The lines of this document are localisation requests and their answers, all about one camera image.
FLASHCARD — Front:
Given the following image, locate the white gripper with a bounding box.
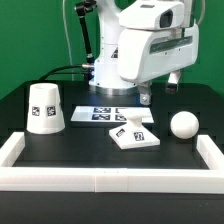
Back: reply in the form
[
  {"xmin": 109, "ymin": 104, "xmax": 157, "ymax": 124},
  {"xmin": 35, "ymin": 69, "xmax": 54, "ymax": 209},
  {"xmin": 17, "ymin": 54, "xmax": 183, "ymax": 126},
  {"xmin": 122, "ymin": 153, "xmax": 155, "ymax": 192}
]
[{"xmin": 118, "ymin": 25, "xmax": 199, "ymax": 106}]

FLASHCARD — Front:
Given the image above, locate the white lamp bulb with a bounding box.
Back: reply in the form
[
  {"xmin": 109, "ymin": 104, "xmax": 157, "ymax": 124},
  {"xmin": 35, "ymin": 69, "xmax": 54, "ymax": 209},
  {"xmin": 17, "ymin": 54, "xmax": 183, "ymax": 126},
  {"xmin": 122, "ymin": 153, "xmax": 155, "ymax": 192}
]
[{"xmin": 170, "ymin": 111, "xmax": 199, "ymax": 139}]

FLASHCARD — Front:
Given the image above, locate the white lamp base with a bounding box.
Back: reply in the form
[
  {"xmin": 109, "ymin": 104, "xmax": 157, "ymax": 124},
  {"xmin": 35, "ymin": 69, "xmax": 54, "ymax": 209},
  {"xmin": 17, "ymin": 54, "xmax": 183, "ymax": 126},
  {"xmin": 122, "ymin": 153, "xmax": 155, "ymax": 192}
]
[{"xmin": 109, "ymin": 108, "xmax": 160, "ymax": 149}]

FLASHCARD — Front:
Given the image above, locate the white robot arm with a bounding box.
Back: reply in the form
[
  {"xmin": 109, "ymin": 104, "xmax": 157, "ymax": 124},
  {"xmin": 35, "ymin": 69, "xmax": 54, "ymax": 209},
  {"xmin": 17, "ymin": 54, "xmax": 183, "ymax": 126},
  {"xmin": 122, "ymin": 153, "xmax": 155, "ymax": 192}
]
[{"xmin": 89, "ymin": 0, "xmax": 199, "ymax": 105}]

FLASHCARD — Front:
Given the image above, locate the white lamp shade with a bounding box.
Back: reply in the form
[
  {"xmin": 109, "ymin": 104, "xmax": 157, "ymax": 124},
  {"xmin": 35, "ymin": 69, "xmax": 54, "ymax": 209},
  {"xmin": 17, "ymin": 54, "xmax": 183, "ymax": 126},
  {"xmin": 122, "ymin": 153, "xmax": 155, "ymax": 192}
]
[{"xmin": 27, "ymin": 83, "xmax": 65, "ymax": 134}]

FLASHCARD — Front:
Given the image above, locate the white marker tag plate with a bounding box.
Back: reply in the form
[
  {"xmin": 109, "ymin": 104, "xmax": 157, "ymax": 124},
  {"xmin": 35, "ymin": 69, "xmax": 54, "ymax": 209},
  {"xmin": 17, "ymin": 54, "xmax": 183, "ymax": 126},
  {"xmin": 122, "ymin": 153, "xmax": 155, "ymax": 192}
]
[{"xmin": 71, "ymin": 106, "xmax": 154, "ymax": 123}]

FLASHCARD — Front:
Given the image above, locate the white U-shaped fence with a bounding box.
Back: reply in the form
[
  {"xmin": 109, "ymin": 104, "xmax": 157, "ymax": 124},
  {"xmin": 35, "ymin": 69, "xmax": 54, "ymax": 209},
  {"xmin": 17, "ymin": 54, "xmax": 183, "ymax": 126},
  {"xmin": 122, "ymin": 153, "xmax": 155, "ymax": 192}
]
[{"xmin": 0, "ymin": 132, "xmax": 224, "ymax": 194}]

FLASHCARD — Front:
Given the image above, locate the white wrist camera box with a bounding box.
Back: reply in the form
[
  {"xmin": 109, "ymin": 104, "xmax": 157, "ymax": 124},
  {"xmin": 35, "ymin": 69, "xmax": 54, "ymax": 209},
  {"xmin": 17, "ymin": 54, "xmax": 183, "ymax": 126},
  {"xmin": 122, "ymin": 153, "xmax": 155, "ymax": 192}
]
[{"xmin": 119, "ymin": 0, "xmax": 185, "ymax": 31}]

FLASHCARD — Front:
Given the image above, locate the black cable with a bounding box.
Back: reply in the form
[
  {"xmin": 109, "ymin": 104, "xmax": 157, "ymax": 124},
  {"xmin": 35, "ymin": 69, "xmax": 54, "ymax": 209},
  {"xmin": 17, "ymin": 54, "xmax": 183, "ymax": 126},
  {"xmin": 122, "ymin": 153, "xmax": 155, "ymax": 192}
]
[{"xmin": 38, "ymin": 64, "xmax": 96, "ymax": 82}]

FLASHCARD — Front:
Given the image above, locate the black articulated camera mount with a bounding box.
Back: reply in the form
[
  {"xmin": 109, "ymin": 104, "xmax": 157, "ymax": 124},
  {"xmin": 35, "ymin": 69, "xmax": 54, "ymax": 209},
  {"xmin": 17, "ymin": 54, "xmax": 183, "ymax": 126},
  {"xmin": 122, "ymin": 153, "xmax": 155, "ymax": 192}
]
[{"xmin": 75, "ymin": 0, "xmax": 96, "ymax": 64}]

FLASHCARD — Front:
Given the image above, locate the grey hanging cable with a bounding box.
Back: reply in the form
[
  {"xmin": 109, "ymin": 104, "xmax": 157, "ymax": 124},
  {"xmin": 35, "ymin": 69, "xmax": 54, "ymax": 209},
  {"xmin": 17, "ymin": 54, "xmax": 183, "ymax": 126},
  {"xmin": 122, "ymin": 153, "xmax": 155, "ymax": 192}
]
[{"xmin": 61, "ymin": 0, "xmax": 75, "ymax": 67}]

